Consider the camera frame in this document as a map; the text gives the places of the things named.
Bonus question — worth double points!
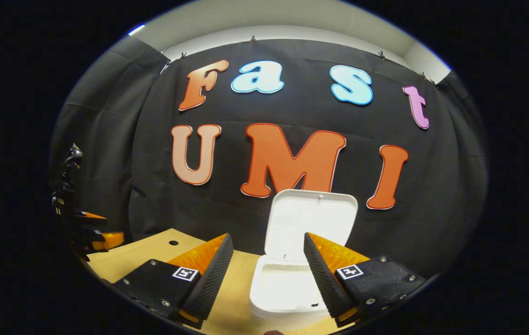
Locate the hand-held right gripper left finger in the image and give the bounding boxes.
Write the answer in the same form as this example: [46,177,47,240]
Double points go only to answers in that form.
[113,233,235,330]

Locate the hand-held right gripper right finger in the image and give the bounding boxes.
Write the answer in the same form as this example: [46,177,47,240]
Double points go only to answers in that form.
[304,232,428,328]

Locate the white desktop garbage bin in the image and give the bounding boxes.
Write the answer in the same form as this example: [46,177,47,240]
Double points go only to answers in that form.
[249,189,358,326]

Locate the wooden desktop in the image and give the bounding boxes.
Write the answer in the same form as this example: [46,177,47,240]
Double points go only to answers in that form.
[87,228,358,335]

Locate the black backdrop cloth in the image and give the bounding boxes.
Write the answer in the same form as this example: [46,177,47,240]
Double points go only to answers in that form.
[50,36,488,280]

